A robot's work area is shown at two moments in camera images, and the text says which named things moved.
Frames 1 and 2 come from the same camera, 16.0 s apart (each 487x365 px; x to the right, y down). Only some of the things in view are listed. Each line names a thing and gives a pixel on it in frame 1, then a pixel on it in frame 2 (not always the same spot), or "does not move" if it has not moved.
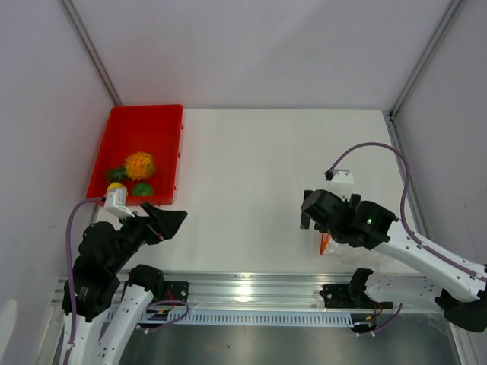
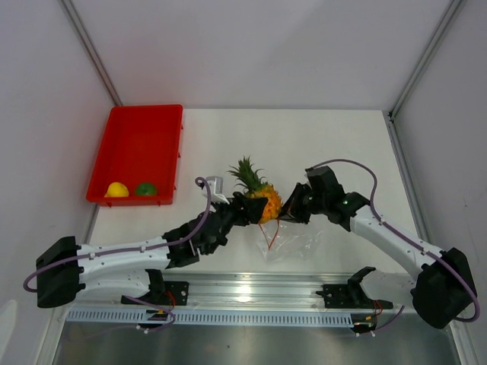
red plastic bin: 155,130 does not move
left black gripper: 167,222 -> 244,210
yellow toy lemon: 117,185 does not move
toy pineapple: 138,165 -> 255,188
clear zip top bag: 329,245 -> 288,240
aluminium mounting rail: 241,293 does not move
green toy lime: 142,189 does not move
